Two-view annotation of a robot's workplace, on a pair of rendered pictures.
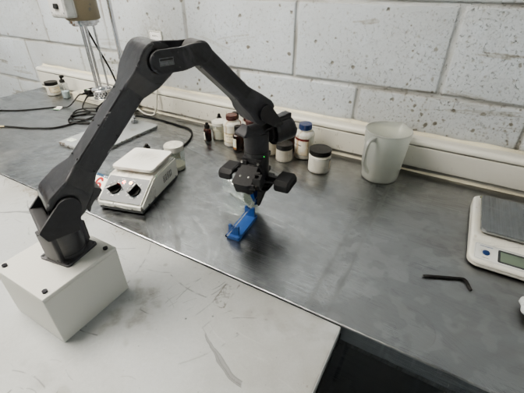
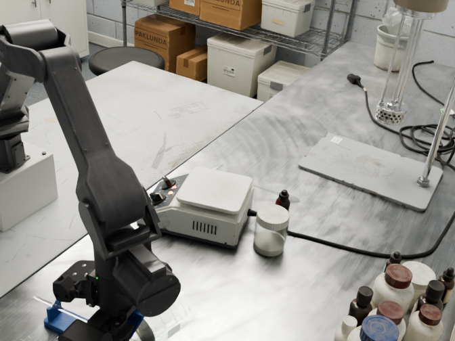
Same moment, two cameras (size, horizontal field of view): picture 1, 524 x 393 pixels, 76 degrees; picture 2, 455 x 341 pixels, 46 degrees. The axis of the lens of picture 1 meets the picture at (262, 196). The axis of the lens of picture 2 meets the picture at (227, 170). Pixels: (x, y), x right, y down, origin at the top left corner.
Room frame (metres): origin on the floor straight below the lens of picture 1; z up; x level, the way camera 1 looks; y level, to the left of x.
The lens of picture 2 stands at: (0.82, -0.50, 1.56)
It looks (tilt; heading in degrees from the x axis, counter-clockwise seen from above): 33 degrees down; 88
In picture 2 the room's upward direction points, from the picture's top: 5 degrees clockwise
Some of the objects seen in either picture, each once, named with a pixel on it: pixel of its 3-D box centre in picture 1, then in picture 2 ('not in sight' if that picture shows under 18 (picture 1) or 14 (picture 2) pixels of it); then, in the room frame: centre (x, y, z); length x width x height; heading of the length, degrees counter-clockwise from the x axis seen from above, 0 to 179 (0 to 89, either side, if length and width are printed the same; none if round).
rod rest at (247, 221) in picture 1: (242, 221); (75, 322); (0.63, 0.05, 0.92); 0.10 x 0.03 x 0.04; 155
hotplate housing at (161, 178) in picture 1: (141, 177); (201, 204); (0.80, 0.33, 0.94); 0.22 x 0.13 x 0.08; 166
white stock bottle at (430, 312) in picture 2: not in sight; (423, 331); (1.16, 0.05, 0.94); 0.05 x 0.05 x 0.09
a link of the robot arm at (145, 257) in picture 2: (269, 121); (135, 248); (0.74, -0.02, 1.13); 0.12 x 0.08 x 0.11; 130
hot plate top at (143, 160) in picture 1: (143, 159); (215, 189); (0.83, 0.33, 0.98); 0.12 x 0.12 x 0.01; 76
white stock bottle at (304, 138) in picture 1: (304, 139); not in sight; (1.02, -0.14, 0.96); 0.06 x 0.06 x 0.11
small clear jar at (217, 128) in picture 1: (220, 129); (412, 287); (1.17, 0.16, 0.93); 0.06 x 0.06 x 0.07
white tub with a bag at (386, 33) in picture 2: not in sight; (397, 36); (1.41, 1.28, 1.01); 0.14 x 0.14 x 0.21
